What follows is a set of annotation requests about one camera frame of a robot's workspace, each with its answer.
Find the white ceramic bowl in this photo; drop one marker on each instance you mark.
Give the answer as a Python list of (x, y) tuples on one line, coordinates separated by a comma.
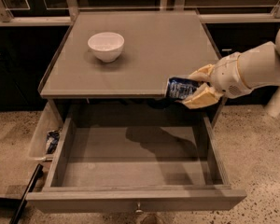
[(106, 46)]

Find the metal railing frame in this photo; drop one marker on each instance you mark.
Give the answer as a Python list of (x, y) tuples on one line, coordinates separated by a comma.
[(38, 12)]

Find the blue pepsi can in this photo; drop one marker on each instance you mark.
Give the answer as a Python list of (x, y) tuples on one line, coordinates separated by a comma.
[(180, 88)]

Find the metal drawer knob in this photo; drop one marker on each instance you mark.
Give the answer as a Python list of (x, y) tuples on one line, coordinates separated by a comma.
[(138, 209)]

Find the black bar on floor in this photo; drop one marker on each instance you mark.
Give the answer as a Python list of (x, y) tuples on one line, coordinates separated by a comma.
[(38, 172)]

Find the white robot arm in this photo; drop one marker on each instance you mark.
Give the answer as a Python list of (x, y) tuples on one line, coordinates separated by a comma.
[(260, 67)]

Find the blue crumpled snack bag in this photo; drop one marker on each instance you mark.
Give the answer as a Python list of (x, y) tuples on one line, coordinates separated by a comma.
[(52, 141)]

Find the clear plastic side bin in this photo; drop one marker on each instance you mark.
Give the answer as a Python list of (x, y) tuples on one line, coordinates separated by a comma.
[(50, 120)]

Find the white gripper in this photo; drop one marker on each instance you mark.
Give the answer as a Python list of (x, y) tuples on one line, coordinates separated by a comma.
[(230, 75)]

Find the grey cabinet counter unit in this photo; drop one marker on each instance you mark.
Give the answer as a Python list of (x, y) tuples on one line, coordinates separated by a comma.
[(157, 46)]

